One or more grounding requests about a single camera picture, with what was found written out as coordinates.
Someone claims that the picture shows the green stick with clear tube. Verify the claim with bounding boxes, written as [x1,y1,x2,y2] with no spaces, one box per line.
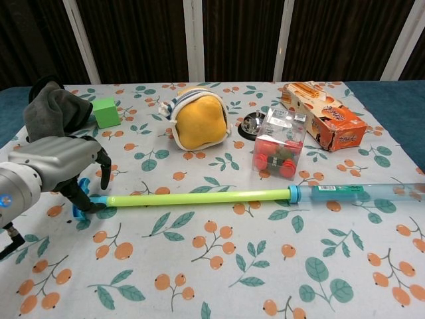
[71,177,290,222]

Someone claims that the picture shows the white frame post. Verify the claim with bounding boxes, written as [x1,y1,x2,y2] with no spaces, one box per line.
[381,0,425,81]
[183,0,206,82]
[62,0,101,84]
[273,0,297,82]

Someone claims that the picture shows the grey cloth with green trim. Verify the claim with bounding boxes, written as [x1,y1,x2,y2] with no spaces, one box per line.
[23,78,94,142]

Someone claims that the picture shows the clear plastic tube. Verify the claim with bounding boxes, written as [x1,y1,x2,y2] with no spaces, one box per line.
[287,181,425,205]

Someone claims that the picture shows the orange biscuit box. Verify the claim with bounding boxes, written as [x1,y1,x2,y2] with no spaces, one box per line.
[281,81,368,153]

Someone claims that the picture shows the green foam cube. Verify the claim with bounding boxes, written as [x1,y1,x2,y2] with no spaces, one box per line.
[92,98,121,129]

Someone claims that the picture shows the floral orange berry tablecloth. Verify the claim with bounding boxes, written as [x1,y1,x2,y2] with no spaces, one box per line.
[0,81,425,319]

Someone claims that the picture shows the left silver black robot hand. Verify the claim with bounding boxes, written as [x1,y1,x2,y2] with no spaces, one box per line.
[8,134,114,215]

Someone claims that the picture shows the clear box with red toys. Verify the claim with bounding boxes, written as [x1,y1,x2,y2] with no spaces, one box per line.
[252,108,307,179]

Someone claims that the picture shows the yellow plush toy striped band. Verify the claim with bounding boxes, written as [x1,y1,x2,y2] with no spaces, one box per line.
[159,86,231,151]

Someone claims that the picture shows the silver call bell black base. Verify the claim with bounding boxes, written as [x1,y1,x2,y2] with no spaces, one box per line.
[238,109,266,136]

